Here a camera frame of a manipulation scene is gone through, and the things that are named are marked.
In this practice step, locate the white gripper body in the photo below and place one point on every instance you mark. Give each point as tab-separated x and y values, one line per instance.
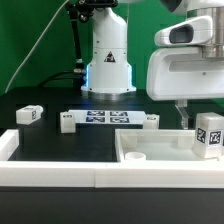
182	73

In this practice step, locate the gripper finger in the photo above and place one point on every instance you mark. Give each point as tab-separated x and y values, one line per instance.
181	106

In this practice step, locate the white square tabletop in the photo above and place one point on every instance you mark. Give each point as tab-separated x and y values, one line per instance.
143	145

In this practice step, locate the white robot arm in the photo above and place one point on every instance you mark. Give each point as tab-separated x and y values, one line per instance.
109	75

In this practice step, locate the white base marker plate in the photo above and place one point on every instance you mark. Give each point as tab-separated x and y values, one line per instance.
109	117

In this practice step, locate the white U-shaped obstacle fence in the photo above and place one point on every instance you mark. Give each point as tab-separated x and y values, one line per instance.
104	175

